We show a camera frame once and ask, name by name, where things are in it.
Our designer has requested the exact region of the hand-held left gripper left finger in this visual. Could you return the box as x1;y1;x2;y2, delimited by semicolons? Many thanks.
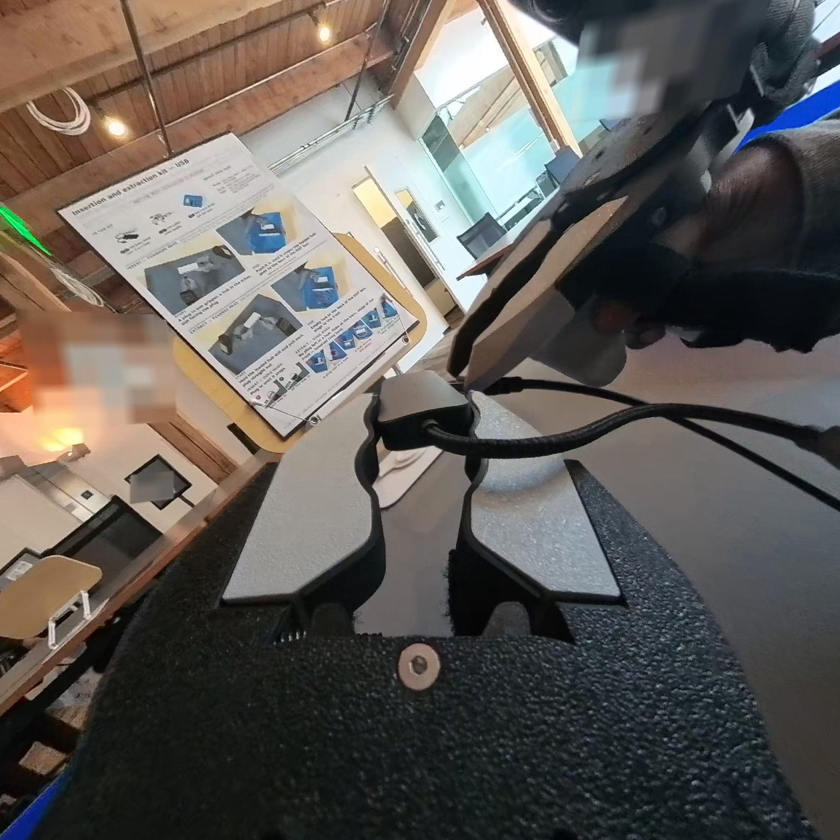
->
224;398;385;611

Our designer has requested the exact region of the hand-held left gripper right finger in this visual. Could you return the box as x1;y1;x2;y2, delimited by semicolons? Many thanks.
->
456;392;624;605

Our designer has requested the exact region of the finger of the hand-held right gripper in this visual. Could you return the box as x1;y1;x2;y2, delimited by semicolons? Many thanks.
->
447;195;636;395

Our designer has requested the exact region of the black braided hub cable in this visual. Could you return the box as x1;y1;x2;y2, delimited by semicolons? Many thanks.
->
420;405;840;471

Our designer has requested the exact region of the grey slim usb hub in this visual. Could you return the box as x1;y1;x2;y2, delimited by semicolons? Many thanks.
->
372;372;476;454

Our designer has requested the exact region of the black usb cable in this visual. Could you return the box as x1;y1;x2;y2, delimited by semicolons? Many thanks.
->
466;374;840;515

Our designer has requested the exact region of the blue plastic bin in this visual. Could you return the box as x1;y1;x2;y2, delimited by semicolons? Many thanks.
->
0;768;67;840

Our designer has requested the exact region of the person's right hand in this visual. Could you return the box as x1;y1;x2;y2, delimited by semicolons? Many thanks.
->
562;129;840;353

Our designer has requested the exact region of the black office chair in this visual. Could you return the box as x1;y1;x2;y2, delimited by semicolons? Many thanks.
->
457;213;509;261

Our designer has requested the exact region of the dark office desk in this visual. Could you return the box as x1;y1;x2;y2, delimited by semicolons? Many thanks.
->
0;453;277;716

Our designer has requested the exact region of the wooden support column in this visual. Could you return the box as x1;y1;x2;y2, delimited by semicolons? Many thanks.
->
479;0;585;158

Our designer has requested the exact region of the wooden board on stand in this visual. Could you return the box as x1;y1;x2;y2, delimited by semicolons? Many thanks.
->
0;554;103;651

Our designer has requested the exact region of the printed paper sheet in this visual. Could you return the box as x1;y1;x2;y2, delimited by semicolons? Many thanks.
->
59;132;421;438

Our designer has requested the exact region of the green exit sign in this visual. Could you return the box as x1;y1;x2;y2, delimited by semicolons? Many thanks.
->
0;201;53;259

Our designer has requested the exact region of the coiled white cable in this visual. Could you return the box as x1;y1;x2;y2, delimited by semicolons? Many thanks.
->
27;90;93;136

